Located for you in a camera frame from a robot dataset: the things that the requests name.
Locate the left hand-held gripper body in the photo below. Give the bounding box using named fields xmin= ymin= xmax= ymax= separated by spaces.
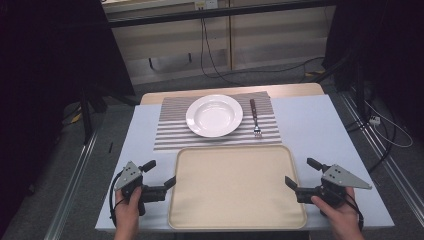
xmin=114 ymin=161 xmax=168 ymax=216

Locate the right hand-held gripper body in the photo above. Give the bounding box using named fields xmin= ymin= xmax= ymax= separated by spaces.
xmin=295 ymin=163 xmax=373 ymax=207

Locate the person's right hand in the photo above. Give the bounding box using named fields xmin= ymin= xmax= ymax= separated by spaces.
xmin=310 ymin=186 xmax=363 ymax=235

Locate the person's left hand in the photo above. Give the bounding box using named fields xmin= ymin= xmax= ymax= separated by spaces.
xmin=114 ymin=186 xmax=143 ymax=232

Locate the striped placemat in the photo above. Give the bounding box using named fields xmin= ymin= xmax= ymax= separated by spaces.
xmin=153 ymin=90 xmax=283 ymax=152

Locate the beige tray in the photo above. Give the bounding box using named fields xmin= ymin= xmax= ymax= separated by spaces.
xmin=167 ymin=144 xmax=308 ymax=232

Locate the black metal stand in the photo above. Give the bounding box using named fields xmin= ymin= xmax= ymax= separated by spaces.
xmin=79 ymin=87 xmax=108 ymax=145
xmin=313 ymin=49 xmax=369 ymax=125

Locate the white deep plate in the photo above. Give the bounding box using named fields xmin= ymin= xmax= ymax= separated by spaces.
xmin=185 ymin=94 xmax=244 ymax=139

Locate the light wooden cabinet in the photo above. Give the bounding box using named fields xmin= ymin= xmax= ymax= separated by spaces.
xmin=101 ymin=0 xmax=337 ymax=86

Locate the dark curtain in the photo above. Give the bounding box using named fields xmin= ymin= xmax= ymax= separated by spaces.
xmin=0 ymin=0 xmax=136 ymax=231
xmin=322 ymin=0 xmax=424 ymax=141

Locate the black horizontal bar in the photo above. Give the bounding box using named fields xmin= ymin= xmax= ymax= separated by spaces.
xmin=105 ymin=0 xmax=336 ymax=29

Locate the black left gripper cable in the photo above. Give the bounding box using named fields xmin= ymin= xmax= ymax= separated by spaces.
xmin=108 ymin=171 xmax=126 ymax=228

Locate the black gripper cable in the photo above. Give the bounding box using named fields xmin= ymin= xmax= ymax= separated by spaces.
xmin=343 ymin=192 xmax=365 ymax=232
xmin=108 ymin=171 xmax=126 ymax=228

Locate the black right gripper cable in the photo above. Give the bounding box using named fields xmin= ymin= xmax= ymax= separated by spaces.
xmin=343 ymin=192 xmax=365 ymax=232

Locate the aluminium floor rail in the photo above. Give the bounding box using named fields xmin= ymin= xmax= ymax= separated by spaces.
xmin=337 ymin=89 xmax=424 ymax=219
xmin=43 ymin=128 xmax=100 ymax=240

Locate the black floor cable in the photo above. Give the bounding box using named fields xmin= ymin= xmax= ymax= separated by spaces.
xmin=344 ymin=111 xmax=398 ymax=175

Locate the white cable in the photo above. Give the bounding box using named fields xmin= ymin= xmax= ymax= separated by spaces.
xmin=364 ymin=99 xmax=415 ymax=149

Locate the fork with brown handle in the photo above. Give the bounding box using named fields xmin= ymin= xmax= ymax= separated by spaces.
xmin=249 ymin=98 xmax=263 ymax=139

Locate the black hanging cable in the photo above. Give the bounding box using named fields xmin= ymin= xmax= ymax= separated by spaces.
xmin=199 ymin=17 xmax=326 ymax=86

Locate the white wall socket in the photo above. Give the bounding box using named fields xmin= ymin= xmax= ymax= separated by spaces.
xmin=194 ymin=0 xmax=219 ymax=11

